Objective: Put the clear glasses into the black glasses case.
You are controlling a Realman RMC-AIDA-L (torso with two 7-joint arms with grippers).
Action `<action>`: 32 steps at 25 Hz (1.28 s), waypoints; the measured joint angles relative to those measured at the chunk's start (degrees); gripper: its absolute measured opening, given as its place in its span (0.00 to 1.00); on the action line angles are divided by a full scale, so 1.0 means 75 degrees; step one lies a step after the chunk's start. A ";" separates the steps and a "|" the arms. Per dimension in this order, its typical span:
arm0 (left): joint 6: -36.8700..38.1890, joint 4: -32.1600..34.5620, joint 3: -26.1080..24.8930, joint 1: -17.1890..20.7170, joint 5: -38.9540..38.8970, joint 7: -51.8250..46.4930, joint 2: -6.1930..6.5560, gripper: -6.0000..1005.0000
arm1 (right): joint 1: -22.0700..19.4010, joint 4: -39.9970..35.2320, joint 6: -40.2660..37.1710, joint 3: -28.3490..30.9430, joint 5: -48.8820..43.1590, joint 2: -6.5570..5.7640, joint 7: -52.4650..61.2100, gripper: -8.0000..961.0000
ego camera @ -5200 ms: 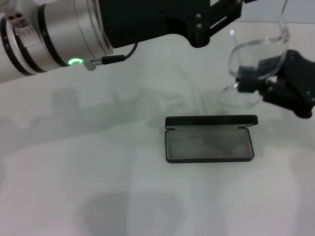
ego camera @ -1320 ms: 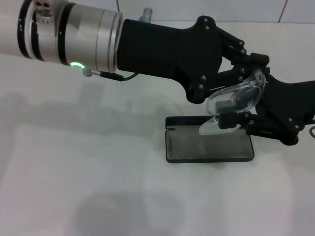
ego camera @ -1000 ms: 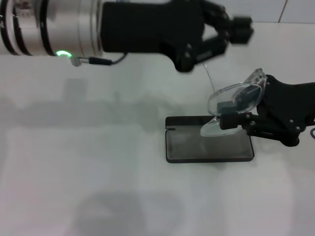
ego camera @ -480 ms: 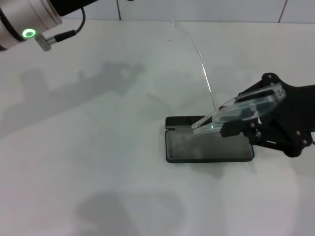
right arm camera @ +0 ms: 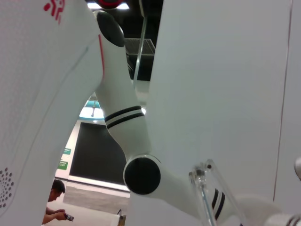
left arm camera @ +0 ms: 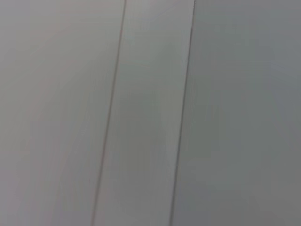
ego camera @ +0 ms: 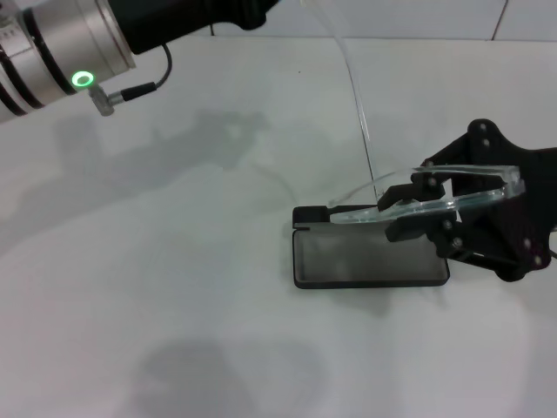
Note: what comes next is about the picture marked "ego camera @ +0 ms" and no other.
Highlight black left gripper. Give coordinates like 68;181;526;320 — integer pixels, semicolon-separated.
106;0;279;56

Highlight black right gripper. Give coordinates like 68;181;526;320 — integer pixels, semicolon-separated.
375;118;557;282

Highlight black glasses case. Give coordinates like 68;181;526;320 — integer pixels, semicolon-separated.
291;204;452;290

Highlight clear frame glasses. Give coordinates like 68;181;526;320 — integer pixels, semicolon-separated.
299;0;527;226

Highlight left wrist cable with plug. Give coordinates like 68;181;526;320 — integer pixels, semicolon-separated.
71;43;174;118

